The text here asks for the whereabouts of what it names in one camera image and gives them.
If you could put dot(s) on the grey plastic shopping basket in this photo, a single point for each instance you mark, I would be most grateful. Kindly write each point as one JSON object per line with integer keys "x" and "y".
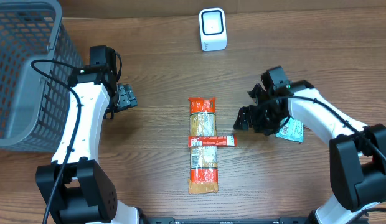
{"x": 33, "y": 41}

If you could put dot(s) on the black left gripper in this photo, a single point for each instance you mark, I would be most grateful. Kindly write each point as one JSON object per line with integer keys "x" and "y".
{"x": 125, "y": 98}

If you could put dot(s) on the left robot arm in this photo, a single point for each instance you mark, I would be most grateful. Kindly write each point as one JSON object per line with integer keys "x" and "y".
{"x": 74, "y": 186}

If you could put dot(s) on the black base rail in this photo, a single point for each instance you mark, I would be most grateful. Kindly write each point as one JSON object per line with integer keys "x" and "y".
{"x": 171, "y": 220}

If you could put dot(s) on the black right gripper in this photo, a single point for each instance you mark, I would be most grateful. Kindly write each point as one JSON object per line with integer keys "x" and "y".
{"x": 253, "y": 115}

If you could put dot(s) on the teal tissue packet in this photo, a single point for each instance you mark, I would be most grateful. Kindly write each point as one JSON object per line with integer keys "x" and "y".
{"x": 292, "y": 130}

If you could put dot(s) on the long spaghetti packet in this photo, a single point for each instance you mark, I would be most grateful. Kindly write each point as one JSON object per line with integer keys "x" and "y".
{"x": 203, "y": 162}

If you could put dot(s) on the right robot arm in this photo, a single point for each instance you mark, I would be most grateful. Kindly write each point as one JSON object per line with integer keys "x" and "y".
{"x": 357, "y": 152}

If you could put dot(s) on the red snack packet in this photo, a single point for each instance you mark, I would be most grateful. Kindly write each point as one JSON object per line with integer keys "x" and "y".
{"x": 219, "y": 141}

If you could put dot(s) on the white barcode scanner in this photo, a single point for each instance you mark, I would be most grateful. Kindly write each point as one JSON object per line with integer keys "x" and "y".
{"x": 213, "y": 31}

